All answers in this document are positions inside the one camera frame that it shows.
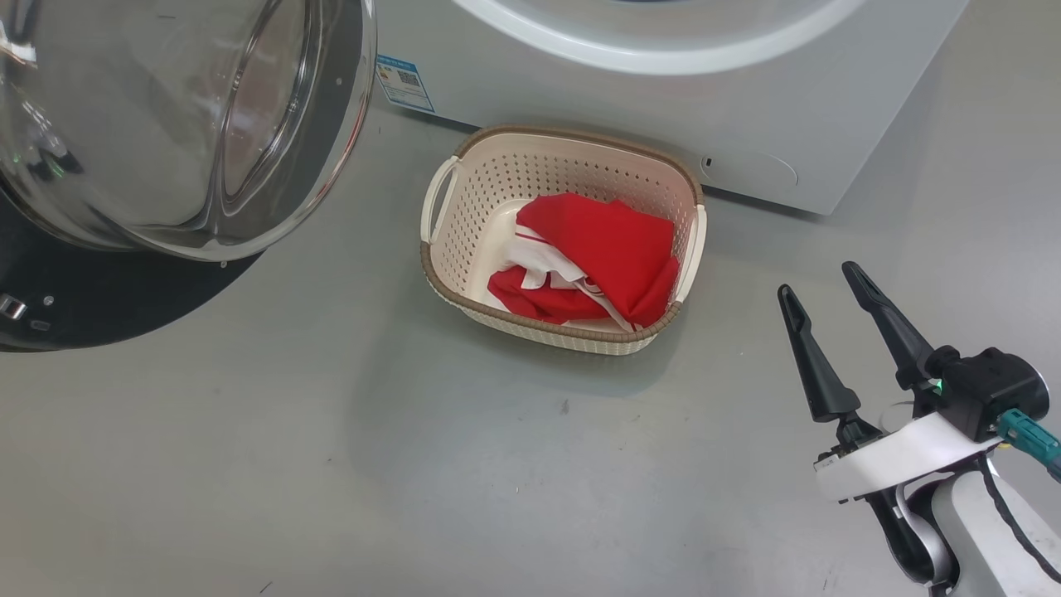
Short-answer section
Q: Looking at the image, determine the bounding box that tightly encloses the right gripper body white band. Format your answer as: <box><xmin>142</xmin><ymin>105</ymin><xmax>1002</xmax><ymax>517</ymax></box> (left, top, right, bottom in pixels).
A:
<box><xmin>814</xmin><ymin>410</ymin><xmax>1004</xmax><ymax>504</ymax></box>

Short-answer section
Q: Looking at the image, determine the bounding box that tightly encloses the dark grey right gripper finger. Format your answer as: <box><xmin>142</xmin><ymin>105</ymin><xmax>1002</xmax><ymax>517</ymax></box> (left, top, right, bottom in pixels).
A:
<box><xmin>841</xmin><ymin>261</ymin><xmax>937</xmax><ymax>391</ymax></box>
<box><xmin>777</xmin><ymin>284</ymin><xmax>863</xmax><ymax>424</ymax></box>

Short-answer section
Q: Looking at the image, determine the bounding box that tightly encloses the white garment with red sleeve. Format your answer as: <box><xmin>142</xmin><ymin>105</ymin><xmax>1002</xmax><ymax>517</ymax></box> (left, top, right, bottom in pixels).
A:
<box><xmin>497</xmin><ymin>193</ymin><xmax>681</xmax><ymax>332</ymax></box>

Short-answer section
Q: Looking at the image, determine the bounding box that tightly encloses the red garment with white trim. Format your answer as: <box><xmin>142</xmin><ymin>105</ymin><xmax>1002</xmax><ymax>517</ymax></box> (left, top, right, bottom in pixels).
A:
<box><xmin>487</xmin><ymin>265</ymin><xmax>614</xmax><ymax>326</ymax></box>

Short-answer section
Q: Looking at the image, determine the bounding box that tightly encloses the washing machine glass door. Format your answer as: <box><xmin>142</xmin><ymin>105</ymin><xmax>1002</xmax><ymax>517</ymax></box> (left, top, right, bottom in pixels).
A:
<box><xmin>0</xmin><ymin>0</ymin><xmax>378</xmax><ymax>353</ymax></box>

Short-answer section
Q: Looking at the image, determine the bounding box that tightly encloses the white front-load washing machine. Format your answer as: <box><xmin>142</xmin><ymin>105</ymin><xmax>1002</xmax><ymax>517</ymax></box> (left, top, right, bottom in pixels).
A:
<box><xmin>373</xmin><ymin>0</ymin><xmax>971</xmax><ymax>216</ymax></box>

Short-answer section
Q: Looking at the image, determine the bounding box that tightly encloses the cream perforated laundry basket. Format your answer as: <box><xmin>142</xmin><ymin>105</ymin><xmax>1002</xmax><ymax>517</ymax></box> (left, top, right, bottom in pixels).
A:
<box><xmin>419</xmin><ymin>124</ymin><xmax>708</xmax><ymax>356</ymax></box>

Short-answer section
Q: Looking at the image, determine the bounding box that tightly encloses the round drain filter cover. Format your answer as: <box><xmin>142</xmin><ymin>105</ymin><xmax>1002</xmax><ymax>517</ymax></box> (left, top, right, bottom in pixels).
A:
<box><xmin>700</xmin><ymin>148</ymin><xmax>799</xmax><ymax>190</ymax></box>

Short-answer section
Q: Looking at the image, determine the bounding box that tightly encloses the blue energy label sticker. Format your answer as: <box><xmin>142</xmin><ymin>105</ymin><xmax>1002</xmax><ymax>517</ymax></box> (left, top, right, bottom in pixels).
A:
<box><xmin>375</xmin><ymin>55</ymin><xmax>435</xmax><ymax>114</ymax></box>

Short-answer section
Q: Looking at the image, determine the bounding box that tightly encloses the right cable with teal connector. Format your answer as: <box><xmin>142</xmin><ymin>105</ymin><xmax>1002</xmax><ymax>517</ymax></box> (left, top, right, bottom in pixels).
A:
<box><xmin>978</xmin><ymin>408</ymin><xmax>1061</xmax><ymax>581</ymax></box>

